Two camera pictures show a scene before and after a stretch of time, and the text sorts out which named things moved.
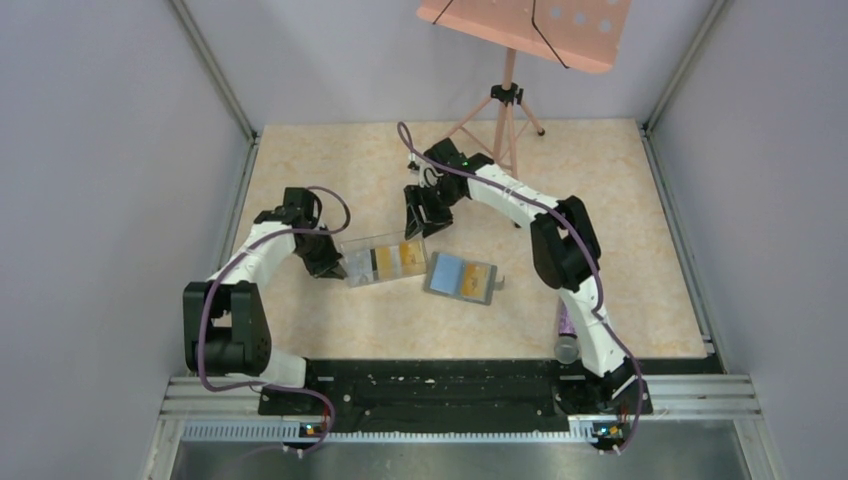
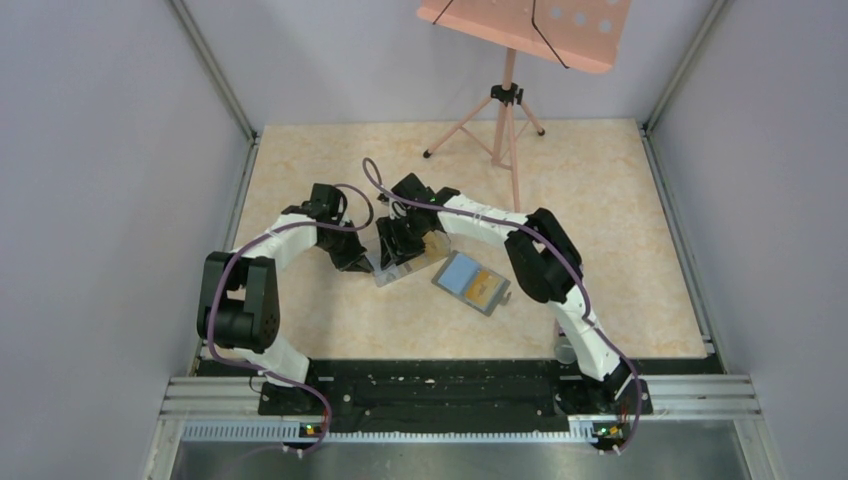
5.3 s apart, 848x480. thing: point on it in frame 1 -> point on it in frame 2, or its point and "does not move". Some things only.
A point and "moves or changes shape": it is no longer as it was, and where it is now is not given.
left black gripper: [328, 266] -> [354, 259]
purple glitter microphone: [567, 345] does not move
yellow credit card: [475, 280] moves or changes shape
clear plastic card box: [372, 259] moves or changes shape
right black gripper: [414, 196] -> [393, 250]
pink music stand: [585, 34] does not move
